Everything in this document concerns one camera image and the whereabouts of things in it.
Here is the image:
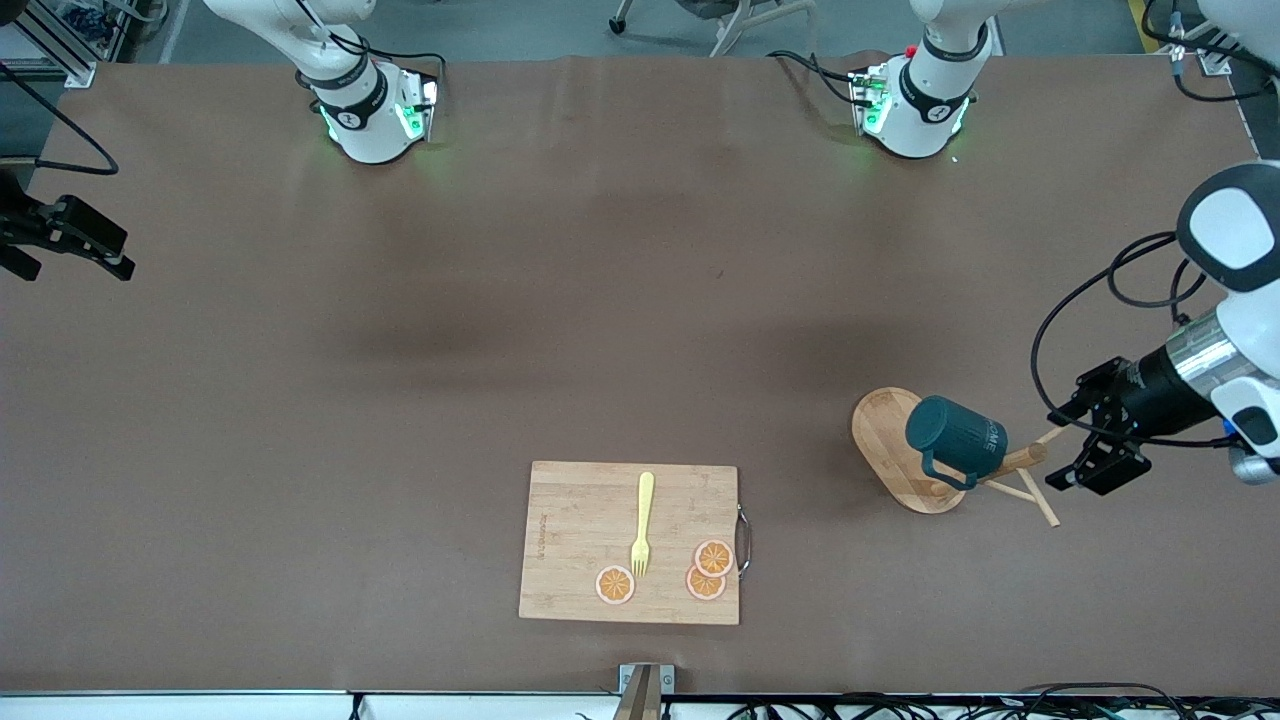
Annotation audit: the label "aluminium frame post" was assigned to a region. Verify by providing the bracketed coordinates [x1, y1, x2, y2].
[1195, 30, 1263, 78]
[0, 0, 98, 89]

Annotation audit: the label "tangled black floor cables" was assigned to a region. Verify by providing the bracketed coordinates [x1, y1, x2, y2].
[720, 683, 1280, 720]

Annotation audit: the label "black base cable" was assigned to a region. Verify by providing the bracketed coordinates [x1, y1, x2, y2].
[295, 0, 448, 81]
[768, 50, 863, 106]

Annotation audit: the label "dark teal cup yellow inside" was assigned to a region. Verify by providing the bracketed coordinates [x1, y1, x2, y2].
[905, 395, 1009, 491]

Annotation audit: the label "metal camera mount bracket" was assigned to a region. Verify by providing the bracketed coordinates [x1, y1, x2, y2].
[618, 663, 676, 720]

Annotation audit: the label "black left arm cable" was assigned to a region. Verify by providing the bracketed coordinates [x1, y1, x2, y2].
[1030, 0, 1280, 448]

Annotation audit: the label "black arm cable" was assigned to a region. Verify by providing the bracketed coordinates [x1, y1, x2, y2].
[1030, 0, 1280, 448]
[0, 60, 120, 177]

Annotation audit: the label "black right base cable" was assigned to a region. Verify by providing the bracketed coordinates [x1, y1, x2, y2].
[295, 0, 448, 81]

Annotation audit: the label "wooden cup rack with pegs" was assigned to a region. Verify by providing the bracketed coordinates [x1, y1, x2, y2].
[851, 387, 1066, 528]

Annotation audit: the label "black left base cable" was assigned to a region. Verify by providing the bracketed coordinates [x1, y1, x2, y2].
[768, 50, 863, 106]

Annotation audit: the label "chair base with wheels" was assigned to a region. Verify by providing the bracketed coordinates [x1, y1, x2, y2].
[610, 0, 816, 58]

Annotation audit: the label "yellow plastic fork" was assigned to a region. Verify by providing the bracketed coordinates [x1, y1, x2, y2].
[630, 472, 656, 579]

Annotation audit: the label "bamboo cutting board metal handle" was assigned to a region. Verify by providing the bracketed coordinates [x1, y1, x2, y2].
[518, 460, 753, 627]

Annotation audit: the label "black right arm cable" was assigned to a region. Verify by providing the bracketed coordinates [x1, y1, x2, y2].
[0, 60, 120, 177]

